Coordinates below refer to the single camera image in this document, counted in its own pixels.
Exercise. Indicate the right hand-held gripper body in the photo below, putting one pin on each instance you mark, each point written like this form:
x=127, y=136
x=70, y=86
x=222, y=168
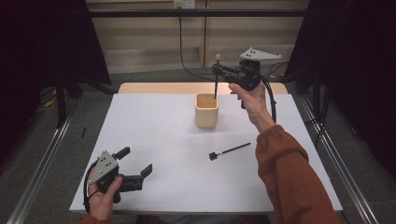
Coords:
x=249, y=73

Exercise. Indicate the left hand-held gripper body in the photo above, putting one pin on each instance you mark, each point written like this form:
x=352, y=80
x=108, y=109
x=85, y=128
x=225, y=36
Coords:
x=107, y=175

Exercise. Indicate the black brush with beige tip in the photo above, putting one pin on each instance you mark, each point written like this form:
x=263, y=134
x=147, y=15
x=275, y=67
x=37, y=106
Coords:
x=216, y=88

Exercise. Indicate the beige square cup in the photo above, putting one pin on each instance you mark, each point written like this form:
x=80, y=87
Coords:
x=206, y=113

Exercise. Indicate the black brush with flat head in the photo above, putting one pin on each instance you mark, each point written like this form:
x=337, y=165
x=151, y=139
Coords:
x=232, y=149

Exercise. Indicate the person's left hand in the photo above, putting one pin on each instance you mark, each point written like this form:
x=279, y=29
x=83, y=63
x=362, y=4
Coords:
x=104, y=205

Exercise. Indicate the person's right hand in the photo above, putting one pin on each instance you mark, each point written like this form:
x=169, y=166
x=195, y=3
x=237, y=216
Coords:
x=255, y=104

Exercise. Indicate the white table mat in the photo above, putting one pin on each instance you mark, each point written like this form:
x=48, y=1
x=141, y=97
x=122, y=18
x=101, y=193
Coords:
x=174, y=177

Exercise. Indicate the small black stick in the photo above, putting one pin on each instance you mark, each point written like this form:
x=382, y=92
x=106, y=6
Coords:
x=83, y=132

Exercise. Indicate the wooden table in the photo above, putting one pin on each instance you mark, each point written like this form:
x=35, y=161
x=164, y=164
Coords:
x=162, y=88

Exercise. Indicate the black metal stand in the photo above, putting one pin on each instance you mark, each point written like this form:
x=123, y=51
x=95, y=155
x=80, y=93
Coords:
x=61, y=99

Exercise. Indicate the black horizontal bar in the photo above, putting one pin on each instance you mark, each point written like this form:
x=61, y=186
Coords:
x=140, y=13

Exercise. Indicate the black curtain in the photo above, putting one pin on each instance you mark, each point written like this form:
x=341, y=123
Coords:
x=37, y=46
x=358, y=62

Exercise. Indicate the aluminium floor rail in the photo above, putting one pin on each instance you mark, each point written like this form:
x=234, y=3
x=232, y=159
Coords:
x=40, y=174
x=342, y=169

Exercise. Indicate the white wall socket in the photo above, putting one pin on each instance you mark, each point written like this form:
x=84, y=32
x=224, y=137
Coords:
x=184, y=3

